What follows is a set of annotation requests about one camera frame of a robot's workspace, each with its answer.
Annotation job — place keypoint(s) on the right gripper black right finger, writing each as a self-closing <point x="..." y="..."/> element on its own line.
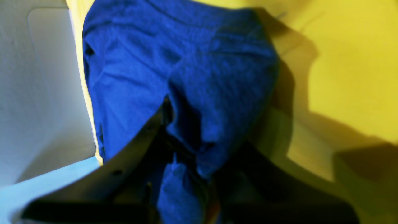
<point x="253" y="190"/>

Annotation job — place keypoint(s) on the blue long-sleeve T-shirt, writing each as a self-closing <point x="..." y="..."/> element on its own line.
<point x="214" y="64"/>

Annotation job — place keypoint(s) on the yellow table cloth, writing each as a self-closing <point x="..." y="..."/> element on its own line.
<point x="335" y="122"/>

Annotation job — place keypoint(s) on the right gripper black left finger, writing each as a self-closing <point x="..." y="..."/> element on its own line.
<point x="123" y="191"/>

